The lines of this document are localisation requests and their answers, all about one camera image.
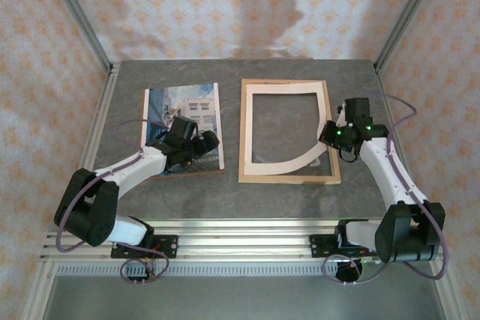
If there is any grey metal sheet panel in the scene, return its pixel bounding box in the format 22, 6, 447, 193
40, 274, 449, 320

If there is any aluminium corner leg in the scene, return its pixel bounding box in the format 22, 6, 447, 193
429, 259, 470, 320
17, 259, 58, 320

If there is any aluminium upright post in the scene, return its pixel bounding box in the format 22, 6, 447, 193
373, 0, 446, 74
39, 0, 114, 73

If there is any aluminium table edge rail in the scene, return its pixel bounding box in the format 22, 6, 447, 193
61, 217, 428, 232

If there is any light wooden picture frame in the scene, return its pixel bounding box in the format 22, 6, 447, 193
238, 78, 342, 186

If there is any building photo print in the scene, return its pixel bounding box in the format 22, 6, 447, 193
144, 82, 225, 177

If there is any white mat board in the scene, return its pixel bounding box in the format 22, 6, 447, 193
243, 79, 329, 177

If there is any brown backing board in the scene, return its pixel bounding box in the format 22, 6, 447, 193
139, 88, 226, 178

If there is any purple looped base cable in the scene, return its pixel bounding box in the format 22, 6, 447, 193
119, 248, 170, 284
322, 254, 406, 286

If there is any aluminium side rail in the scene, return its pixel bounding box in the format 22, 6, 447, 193
373, 67, 429, 230
59, 63, 122, 230

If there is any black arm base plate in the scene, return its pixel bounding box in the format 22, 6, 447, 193
110, 235, 179, 259
309, 233, 377, 259

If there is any wide aluminium beam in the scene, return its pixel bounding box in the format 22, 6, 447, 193
39, 230, 450, 262

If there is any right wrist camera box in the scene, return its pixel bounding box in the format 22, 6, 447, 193
334, 103, 348, 127

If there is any grey slotted cable duct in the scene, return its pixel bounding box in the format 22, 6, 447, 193
55, 264, 438, 278

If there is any short black wrist cable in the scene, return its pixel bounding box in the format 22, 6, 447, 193
338, 145, 358, 163

